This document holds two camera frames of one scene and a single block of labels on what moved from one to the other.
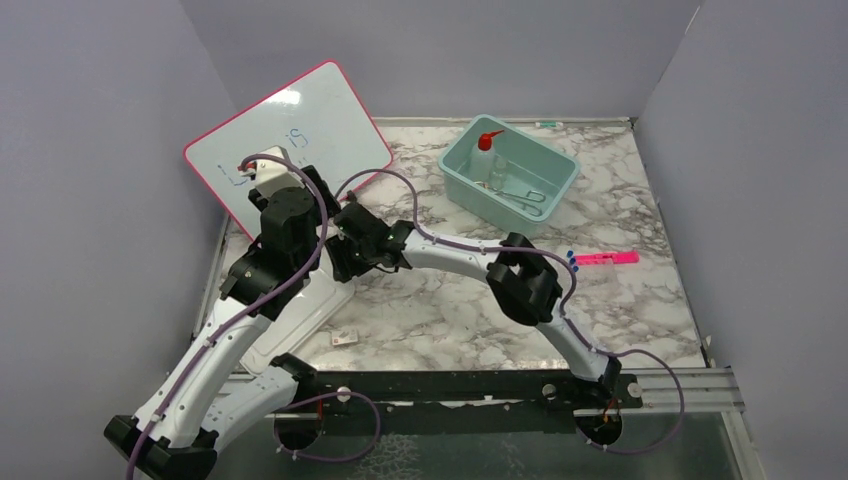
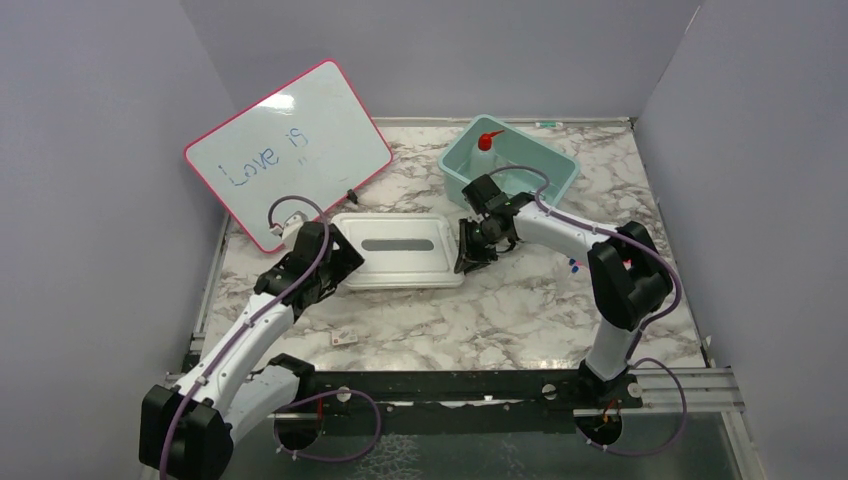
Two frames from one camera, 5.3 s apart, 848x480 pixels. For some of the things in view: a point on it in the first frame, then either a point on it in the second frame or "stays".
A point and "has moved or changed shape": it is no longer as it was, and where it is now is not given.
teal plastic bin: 500,174 stays
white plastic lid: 321,296 has moved or changed shape
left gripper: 331,205 → 346,259
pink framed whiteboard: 321,124 stays
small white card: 340,337 stays
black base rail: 374,402 stays
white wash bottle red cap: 481,158 stays
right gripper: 342,266 → 468,257
